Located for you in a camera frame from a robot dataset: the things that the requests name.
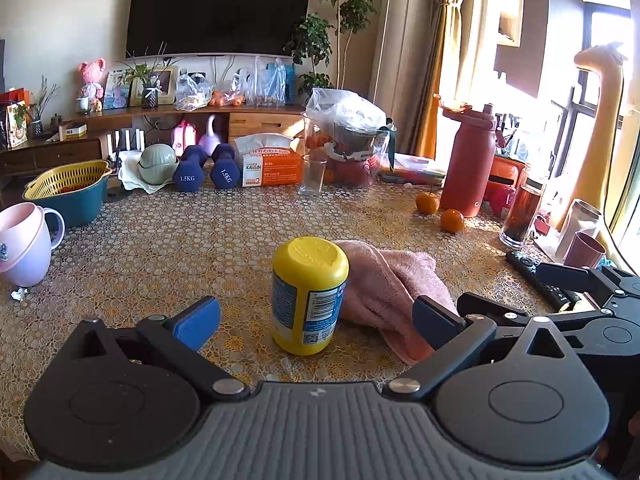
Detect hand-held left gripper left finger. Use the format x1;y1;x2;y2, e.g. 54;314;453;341
75;296;251;403

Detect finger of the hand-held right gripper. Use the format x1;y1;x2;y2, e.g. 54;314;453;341
456;291;608;332
534;261;608;294

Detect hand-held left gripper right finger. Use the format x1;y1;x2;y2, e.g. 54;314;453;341
382;295;576;403

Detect pink fluffy towel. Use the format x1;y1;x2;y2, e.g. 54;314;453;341
334;239;458;367

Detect yellow bottle with blue label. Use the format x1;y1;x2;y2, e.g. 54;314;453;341
272;236;350;357

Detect black remote control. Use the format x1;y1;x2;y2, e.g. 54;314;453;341
505;250;583;311

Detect dusty pink cup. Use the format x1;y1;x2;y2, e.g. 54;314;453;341
563;231;607;270

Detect silver metal cup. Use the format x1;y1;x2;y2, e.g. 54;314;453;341
555;199;603;261

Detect glass tumbler of tea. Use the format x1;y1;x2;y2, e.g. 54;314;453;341
500;175;546;250

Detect yellow lace tablecloth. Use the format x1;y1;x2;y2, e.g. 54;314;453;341
0;175;566;461

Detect yellow giraffe toy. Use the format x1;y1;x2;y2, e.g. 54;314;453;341
547;42;631;261

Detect blue dumbbell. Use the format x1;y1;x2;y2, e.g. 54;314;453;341
172;145;208;192
209;143;246;190

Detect red water bottle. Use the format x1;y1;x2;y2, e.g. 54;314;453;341
440;100;497;218

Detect stack of colourful books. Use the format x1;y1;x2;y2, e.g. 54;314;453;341
377;152;447;187

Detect white cloth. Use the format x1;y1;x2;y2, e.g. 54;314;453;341
117;150;176;195

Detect teal plastic basin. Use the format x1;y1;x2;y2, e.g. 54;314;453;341
22;162;113;229

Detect red patterned pot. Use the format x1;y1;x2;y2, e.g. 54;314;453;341
325;142;383;190

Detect orange tissue pack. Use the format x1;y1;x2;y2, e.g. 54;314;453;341
233;133;305;188

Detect purple kettlebell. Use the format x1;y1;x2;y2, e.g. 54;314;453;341
198;114;223;156

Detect pink small bag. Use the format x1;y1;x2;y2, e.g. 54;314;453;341
172;120;197;157

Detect clear drinking glass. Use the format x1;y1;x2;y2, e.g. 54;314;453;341
298;154;328;197

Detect pink plastic mug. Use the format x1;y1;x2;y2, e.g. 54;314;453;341
0;202;66;288

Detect yellow colander basket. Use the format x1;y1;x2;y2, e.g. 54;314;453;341
22;160;112;201

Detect wooden television stand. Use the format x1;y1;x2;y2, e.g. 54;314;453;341
0;104;307;176

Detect crumpled clear plastic bag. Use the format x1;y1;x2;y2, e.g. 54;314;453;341
174;72;213;112

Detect small plant in dark vase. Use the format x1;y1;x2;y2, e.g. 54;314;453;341
120;42;173;109

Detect orange curtain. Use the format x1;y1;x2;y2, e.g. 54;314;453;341
410;0;473;161

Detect large clear plastic bag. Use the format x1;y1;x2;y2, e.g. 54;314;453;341
232;57;288;107

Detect portrait photo print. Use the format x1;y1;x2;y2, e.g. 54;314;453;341
102;70;133;110

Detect dried twigs in vase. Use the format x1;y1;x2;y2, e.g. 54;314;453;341
27;76;58;138

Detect pink bear figure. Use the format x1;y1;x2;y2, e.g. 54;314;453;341
78;58;107;112

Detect patterned gift bag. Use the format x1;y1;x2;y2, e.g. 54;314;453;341
5;101;30;148

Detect white standing air conditioner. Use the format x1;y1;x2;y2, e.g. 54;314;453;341
367;0;451;126

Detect black flat television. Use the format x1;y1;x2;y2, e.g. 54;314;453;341
125;0;313;59

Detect cream photo frame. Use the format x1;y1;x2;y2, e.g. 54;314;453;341
129;65;180;107

